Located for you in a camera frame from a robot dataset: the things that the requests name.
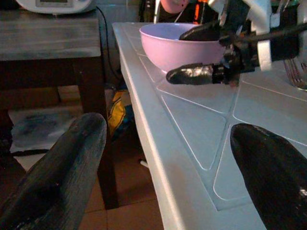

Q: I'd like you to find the black power cable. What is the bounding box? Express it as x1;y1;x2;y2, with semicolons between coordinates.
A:
95;6;123;84

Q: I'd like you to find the white rice cooker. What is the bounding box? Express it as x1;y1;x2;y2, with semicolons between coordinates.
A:
15;0;97;15

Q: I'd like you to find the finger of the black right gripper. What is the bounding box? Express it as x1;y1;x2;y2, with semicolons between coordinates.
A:
165;63;214;86
178;20;223;42

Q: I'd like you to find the yellow bag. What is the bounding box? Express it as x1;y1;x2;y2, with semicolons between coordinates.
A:
107;90;127;138

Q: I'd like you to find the clear glass cutlery holder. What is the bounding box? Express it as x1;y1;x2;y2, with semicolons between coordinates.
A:
295;0;307;92

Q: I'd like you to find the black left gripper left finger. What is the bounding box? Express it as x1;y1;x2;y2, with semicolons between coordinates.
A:
0;112;107;230

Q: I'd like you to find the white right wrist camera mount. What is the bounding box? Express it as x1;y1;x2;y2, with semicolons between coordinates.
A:
242;0;281;71

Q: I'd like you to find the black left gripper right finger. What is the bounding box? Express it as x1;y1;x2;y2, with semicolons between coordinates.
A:
229;123;307;230

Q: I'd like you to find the pink round object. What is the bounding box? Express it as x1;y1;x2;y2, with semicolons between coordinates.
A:
160;0;190;14

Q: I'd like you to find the silver metal fork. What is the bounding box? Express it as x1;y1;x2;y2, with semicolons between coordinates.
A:
283;58;307;90

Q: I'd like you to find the orange and black object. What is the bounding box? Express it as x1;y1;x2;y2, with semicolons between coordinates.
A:
191;0;205;25

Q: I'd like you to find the dark wooden table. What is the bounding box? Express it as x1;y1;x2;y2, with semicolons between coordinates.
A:
0;9;120;210

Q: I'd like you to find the white cloth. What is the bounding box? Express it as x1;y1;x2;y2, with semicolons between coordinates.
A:
8;105;83;154

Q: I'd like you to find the pink plastic bowl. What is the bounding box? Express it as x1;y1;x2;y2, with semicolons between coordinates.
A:
139;23;227;74

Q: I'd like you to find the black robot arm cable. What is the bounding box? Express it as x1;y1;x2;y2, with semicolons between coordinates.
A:
247;22;307;44

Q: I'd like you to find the white plastic table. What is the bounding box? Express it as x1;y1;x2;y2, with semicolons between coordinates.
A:
112;22;307;230

